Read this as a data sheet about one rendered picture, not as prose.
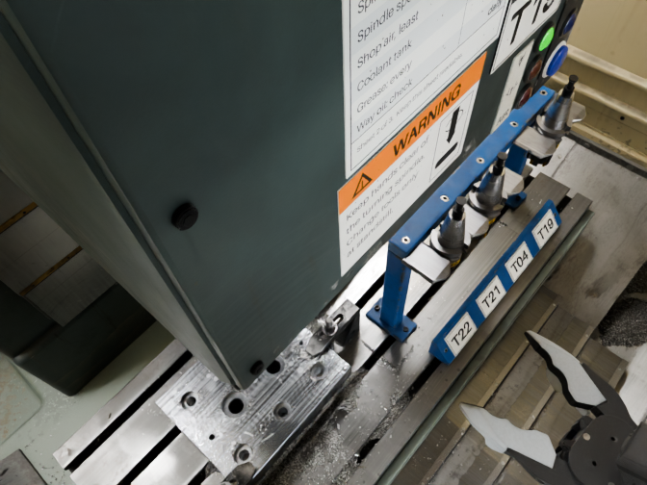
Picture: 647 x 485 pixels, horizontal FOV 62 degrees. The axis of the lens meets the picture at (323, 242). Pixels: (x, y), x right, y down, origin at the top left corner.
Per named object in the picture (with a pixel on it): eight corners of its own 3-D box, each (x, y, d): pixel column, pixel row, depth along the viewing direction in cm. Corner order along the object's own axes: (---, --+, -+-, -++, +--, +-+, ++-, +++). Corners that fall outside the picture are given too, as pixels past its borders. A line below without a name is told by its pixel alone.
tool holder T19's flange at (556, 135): (547, 114, 103) (551, 104, 101) (574, 130, 101) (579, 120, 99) (526, 130, 101) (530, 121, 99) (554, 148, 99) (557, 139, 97)
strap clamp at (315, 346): (360, 328, 114) (360, 298, 101) (319, 374, 109) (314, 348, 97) (348, 319, 115) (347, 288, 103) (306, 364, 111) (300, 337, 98)
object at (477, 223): (494, 222, 90) (495, 219, 89) (477, 242, 88) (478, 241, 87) (459, 200, 93) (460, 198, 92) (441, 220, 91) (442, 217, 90)
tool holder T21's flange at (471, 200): (476, 184, 95) (478, 175, 93) (508, 197, 93) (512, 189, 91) (461, 210, 93) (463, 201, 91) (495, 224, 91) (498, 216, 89)
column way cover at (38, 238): (222, 198, 134) (158, 17, 90) (62, 335, 117) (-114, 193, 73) (209, 189, 136) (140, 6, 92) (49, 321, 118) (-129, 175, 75)
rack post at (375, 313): (417, 325, 114) (435, 255, 89) (401, 344, 112) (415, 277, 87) (380, 297, 118) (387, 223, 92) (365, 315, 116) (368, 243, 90)
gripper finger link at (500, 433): (445, 443, 54) (537, 479, 52) (453, 429, 49) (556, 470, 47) (452, 414, 56) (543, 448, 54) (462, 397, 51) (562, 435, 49)
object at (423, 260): (456, 267, 86) (457, 264, 85) (437, 289, 84) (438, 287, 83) (421, 242, 89) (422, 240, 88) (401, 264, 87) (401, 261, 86)
